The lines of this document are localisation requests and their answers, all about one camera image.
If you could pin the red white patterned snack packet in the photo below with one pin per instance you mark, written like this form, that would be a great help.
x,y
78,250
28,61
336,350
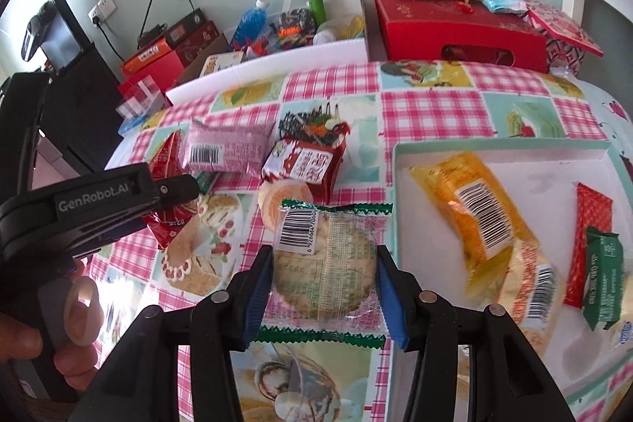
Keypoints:
x,y
306,165

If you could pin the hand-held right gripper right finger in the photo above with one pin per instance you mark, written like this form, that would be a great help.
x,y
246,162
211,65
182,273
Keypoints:
x,y
390,298

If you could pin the clear acrylic box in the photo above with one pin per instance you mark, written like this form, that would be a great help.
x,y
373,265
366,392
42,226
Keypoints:
x,y
141,98

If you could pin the green edged pastry packet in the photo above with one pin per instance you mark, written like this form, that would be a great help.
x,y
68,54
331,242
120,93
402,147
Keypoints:
x,y
321,264

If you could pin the person's left hand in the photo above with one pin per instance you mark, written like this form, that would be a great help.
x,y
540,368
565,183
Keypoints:
x,y
74,365

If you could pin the large red gift box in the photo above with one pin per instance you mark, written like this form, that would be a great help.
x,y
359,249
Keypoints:
x,y
455,31

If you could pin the small yellow card box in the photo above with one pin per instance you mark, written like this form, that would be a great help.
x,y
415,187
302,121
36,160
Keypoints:
x,y
222,62

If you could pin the dark green snack packet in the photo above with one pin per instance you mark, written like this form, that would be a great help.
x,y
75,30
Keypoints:
x,y
606,283

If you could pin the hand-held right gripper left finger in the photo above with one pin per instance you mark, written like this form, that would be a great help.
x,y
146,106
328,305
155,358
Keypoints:
x,y
259,293

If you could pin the light blue packet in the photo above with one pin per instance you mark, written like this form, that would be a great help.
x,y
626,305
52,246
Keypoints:
x,y
129,125

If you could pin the cartoon printed bed sheet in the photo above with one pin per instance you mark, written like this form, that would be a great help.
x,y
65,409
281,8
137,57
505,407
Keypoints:
x,y
613,115

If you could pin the yellow jelly cup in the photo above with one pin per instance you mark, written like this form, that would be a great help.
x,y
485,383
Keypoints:
x,y
287,199

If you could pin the black grey handheld device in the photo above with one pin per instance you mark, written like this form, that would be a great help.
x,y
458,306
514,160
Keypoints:
x,y
34,31

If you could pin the thin red snack packet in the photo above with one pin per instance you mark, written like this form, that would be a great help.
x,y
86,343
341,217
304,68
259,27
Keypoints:
x,y
588,244

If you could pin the small black monitor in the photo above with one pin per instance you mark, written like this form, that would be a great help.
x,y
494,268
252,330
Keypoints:
x,y
67,36

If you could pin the white wall socket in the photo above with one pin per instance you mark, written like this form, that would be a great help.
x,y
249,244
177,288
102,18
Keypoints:
x,y
103,9

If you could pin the black cabinet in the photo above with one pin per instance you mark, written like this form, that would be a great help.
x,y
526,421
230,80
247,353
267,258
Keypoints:
x,y
84,105

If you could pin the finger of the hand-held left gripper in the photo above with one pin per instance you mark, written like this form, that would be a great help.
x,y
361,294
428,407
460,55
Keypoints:
x,y
175,190

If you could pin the dark brown box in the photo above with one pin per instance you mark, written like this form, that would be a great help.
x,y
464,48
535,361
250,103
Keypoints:
x,y
190,34

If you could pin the small red candy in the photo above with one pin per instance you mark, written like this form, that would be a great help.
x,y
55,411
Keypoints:
x,y
465,8

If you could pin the pale yellow cracker packet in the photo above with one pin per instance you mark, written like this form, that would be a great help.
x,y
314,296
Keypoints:
x,y
534,283

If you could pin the red patterned lidded box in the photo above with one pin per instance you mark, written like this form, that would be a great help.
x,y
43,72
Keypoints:
x,y
564,36

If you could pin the orange yellow snack packet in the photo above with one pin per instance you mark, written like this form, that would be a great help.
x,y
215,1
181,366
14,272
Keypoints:
x,y
470,204

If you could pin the teal rimmed white box tray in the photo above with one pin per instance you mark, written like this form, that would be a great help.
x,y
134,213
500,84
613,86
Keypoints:
x,y
420,244

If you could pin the pink snack packet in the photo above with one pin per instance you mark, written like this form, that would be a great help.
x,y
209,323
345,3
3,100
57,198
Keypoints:
x,y
232,145

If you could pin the blue liquid bottle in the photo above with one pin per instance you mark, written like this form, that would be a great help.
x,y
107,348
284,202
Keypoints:
x,y
249,24

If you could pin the brown carton flap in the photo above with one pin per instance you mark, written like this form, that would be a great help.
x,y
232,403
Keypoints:
x,y
368,31

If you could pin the blue wet wipes pack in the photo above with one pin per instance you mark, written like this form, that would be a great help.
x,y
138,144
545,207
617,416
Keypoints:
x,y
504,2

